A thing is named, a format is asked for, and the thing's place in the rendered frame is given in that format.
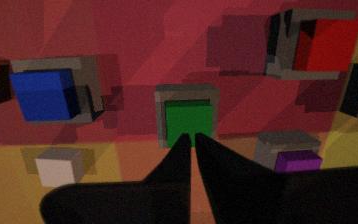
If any small pale pink block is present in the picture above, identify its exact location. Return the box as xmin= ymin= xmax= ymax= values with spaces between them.
xmin=35 ymin=148 xmax=84 ymax=187

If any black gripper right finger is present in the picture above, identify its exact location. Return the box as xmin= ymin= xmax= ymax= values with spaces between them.
xmin=195 ymin=133 xmax=358 ymax=224

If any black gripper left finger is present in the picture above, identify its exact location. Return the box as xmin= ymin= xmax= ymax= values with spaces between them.
xmin=39 ymin=133 xmax=191 ymax=224

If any green button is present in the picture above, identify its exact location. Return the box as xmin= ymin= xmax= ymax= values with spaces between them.
xmin=154 ymin=83 xmax=220 ymax=149

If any red button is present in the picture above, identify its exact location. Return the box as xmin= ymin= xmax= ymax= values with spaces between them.
xmin=264 ymin=8 xmax=358 ymax=81

